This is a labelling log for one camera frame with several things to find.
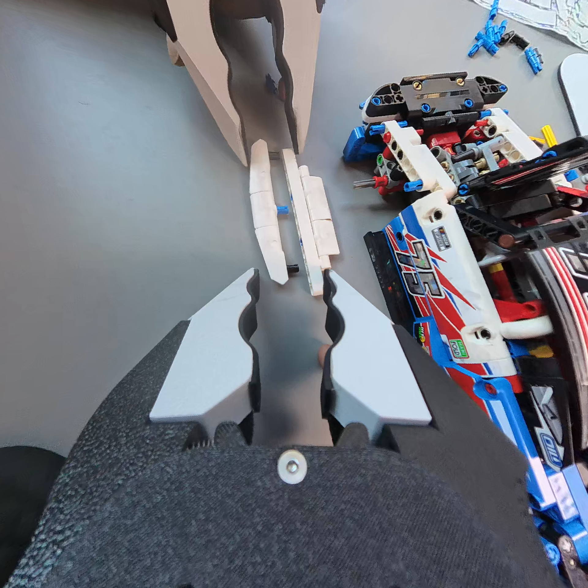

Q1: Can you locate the pile of blue toy pins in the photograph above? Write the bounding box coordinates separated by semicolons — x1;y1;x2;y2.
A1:
468;0;511;58

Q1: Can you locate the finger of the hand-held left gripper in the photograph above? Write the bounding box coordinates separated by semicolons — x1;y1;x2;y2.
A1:
165;0;252;167
259;0;323;155

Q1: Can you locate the white toy wing panel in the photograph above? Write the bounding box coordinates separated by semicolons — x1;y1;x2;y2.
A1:
249;139;290;285

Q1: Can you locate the white stand base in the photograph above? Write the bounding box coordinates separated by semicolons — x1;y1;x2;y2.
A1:
558;53;588;137

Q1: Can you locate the dark cloth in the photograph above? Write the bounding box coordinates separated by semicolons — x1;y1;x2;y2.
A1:
0;445;66;586

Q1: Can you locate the blue red white toy car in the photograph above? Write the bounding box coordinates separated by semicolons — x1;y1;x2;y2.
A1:
342;70;588;588

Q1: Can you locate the white toy beam with tiles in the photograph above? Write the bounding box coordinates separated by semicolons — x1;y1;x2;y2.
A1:
281;148;341;297

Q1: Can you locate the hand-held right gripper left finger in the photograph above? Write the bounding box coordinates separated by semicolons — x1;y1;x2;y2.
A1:
149;268;262;445

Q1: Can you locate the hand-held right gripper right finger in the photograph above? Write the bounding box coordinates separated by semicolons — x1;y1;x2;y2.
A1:
321;269;433;445

